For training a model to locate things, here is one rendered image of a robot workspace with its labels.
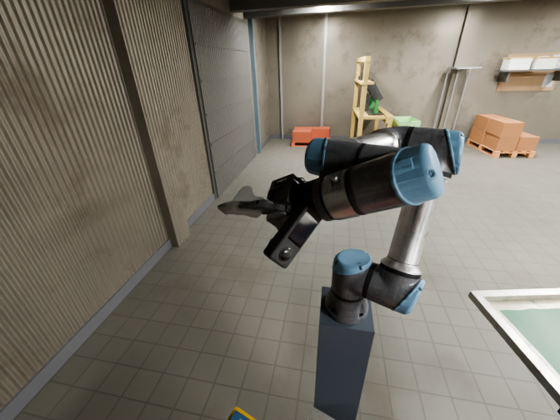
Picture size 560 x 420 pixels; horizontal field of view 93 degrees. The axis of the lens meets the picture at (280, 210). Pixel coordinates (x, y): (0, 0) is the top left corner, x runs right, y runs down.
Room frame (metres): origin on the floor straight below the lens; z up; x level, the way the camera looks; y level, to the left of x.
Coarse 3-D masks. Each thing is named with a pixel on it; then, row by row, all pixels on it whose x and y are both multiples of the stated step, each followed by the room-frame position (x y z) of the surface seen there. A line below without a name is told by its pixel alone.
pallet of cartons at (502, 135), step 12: (480, 120) 6.65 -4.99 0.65; (492, 120) 6.20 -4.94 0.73; (504, 120) 6.02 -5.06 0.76; (516, 120) 5.97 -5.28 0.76; (480, 132) 6.49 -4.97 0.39; (492, 132) 6.04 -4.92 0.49; (504, 132) 5.74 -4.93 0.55; (516, 132) 5.71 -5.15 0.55; (468, 144) 6.81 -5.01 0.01; (480, 144) 6.34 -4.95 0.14; (492, 144) 5.92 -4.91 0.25; (504, 144) 5.73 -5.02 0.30; (516, 144) 5.69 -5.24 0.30; (528, 144) 5.68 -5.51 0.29; (492, 156) 5.77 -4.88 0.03; (516, 156) 5.66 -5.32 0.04; (528, 156) 5.64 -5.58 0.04
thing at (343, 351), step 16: (368, 304) 0.67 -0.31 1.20; (320, 320) 0.61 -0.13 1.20; (368, 320) 0.60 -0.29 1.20; (320, 336) 0.59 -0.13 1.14; (336, 336) 0.58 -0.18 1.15; (352, 336) 0.57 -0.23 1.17; (368, 336) 0.56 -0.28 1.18; (320, 352) 0.59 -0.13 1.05; (336, 352) 0.58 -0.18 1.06; (352, 352) 0.57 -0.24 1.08; (368, 352) 0.56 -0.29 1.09; (320, 368) 0.59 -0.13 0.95; (336, 368) 0.58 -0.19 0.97; (352, 368) 0.56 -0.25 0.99; (320, 384) 0.59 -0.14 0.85; (336, 384) 0.57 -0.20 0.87; (352, 384) 0.56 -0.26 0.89; (320, 400) 0.59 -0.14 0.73; (336, 400) 0.57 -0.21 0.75; (352, 400) 0.56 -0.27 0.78; (336, 416) 0.57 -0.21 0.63; (352, 416) 0.56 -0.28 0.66
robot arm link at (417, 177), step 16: (384, 160) 0.33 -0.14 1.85; (400, 160) 0.31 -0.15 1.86; (416, 160) 0.30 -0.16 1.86; (432, 160) 0.30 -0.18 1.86; (352, 176) 0.34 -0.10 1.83; (368, 176) 0.33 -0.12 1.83; (384, 176) 0.31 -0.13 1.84; (400, 176) 0.30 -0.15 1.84; (416, 176) 0.29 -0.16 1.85; (432, 176) 0.29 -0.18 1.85; (352, 192) 0.33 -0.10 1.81; (368, 192) 0.32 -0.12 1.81; (384, 192) 0.31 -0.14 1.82; (400, 192) 0.30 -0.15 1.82; (416, 192) 0.29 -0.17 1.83; (432, 192) 0.29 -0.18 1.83; (368, 208) 0.32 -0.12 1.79; (384, 208) 0.32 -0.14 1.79
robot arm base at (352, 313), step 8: (328, 296) 0.66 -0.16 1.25; (336, 296) 0.63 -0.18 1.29; (328, 304) 0.64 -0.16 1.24; (336, 304) 0.62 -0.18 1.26; (344, 304) 0.61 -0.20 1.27; (352, 304) 0.60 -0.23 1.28; (360, 304) 0.61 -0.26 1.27; (328, 312) 0.63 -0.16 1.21; (336, 312) 0.61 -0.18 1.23; (344, 312) 0.60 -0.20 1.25; (352, 312) 0.59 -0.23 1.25; (360, 312) 0.61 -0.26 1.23; (336, 320) 0.60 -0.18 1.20; (344, 320) 0.59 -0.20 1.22; (352, 320) 0.59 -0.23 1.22; (360, 320) 0.59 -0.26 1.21
